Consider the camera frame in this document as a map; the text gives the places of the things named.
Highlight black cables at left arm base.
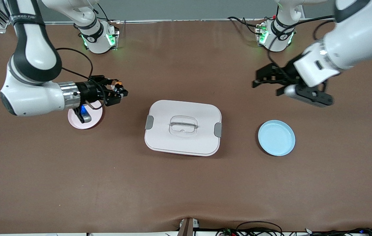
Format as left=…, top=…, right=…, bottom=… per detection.
left=228, top=16, right=267, bottom=35

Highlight black cables at arm base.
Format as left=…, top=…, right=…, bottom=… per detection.
left=88, top=3, right=112, bottom=22
left=228, top=16, right=267, bottom=35

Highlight light blue round plate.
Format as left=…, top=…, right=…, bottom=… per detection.
left=258, top=120, right=296, bottom=157

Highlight black cable bundle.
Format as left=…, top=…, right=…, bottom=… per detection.
left=215, top=221, right=372, bottom=236

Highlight black cables at right arm base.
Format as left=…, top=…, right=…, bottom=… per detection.
left=88, top=3, right=112, bottom=22

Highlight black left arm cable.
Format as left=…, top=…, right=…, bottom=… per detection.
left=268, top=15, right=336, bottom=71

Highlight metal bracket at table edge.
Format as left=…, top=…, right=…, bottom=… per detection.
left=178, top=217, right=200, bottom=236

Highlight white lidded storage box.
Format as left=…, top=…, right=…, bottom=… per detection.
left=144, top=100, right=222, bottom=157

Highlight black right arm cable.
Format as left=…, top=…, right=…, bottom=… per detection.
left=55, top=48, right=106, bottom=108

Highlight pink round plate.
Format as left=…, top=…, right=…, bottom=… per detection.
left=68, top=100, right=103, bottom=130

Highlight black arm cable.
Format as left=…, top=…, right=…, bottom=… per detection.
left=55, top=48, right=106, bottom=108
left=268, top=15, right=336, bottom=71

